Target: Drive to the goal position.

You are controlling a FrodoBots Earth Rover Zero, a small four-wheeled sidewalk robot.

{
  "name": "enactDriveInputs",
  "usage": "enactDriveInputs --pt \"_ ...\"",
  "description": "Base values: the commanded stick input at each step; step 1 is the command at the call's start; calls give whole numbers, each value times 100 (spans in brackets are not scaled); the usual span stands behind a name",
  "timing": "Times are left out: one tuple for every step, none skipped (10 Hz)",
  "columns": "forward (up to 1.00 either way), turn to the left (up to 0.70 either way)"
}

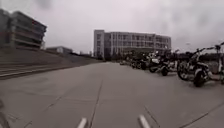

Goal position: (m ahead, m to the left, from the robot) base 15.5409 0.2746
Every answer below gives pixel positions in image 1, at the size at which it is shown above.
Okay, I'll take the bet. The row of parked motorcycles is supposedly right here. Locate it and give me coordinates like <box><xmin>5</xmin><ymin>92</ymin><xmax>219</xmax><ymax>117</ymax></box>
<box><xmin>128</xmin><ymin>41</ymin><xmax>224</xmax><ymax>88</ymax></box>

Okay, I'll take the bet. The white building with many windows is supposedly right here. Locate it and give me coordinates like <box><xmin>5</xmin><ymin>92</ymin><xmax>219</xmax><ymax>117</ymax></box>
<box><xmin>93</xmin><ymin>29</ymin><xmax>173</xmax><ymax>60</ymax></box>

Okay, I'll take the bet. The grey concrete pavement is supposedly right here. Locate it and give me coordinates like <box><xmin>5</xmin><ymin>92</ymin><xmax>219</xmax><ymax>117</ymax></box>
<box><xmin>0</xmin><ymin>61</ymin><xmax>224</xmax><ymax>128</ymax></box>

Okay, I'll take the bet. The grey multi-storey building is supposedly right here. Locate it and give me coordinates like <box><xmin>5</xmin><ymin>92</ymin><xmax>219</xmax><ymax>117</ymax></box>
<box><xmin>0</xmin><ymin>8</ymin><xmax>48</xmax><ymax>52</ymax></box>

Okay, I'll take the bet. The low grey building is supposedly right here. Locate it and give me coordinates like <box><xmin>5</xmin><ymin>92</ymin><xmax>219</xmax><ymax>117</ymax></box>
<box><xmin>45</xmin><ymin>45</ymin><xmax>74</xmax><ymax>55</ymax></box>

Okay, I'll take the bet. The robot's own part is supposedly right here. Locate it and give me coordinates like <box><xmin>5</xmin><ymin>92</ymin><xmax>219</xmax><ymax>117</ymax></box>
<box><xmin>77</xmin><ymin>117</ymin><xmax>88</xmax><ymax>128</ymax></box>
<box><xmin>138</xmin><ymin>114</ymin><xmax>152</xmax><ymax>128</ymax></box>

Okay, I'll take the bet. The grey stepped embankment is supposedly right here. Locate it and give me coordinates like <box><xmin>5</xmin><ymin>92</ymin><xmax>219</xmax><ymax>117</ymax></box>
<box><xmin>0</xmin><ymin>48</ymin><xmax>103</xmax><ymax>80</ymax></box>

